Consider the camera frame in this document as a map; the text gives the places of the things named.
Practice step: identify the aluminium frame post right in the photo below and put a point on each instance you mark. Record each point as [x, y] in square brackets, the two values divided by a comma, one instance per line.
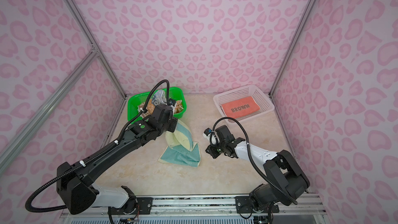
[304, 18]

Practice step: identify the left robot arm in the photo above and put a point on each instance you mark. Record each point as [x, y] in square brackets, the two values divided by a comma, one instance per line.
[78, 189]

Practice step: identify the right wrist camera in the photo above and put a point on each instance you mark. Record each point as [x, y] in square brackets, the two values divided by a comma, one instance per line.
[206, 133]

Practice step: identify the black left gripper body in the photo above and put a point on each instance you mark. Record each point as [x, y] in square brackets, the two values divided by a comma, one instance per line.
[172, 127]

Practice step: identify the pale yellow teal towel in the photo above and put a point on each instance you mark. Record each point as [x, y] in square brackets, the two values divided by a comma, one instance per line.
[181, 148]

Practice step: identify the orange blue lettered towel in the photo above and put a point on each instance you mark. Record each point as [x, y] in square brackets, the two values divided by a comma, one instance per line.
[158, 98]

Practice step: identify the red brown bear towel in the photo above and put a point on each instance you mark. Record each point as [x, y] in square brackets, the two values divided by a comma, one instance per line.
[240, 108]

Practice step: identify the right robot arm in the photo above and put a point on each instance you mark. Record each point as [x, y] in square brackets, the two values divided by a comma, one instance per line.
[285, 181]

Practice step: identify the green plastic basket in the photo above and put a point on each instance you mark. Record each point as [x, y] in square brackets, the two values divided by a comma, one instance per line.
[135, 103]

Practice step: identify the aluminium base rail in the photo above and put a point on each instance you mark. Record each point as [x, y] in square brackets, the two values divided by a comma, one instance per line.
[205, 209]

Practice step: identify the peach patterned towel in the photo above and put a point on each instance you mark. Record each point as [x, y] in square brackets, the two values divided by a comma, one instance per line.
[178, 107]

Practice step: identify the white plastic basket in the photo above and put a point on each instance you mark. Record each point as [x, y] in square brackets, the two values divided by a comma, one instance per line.
[266, 106]

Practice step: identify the aluminium frame post left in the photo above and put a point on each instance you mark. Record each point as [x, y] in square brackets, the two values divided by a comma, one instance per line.
[84, 27]

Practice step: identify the aluminium frame post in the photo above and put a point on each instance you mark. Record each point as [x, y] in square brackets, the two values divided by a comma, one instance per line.
[304, 18]
[84, 27]

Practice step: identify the aluminium diagonal frame bar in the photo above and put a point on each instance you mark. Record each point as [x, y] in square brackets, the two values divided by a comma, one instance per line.
[20, 140]

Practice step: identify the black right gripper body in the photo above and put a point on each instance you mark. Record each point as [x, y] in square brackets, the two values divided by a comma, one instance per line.
[214, 150]

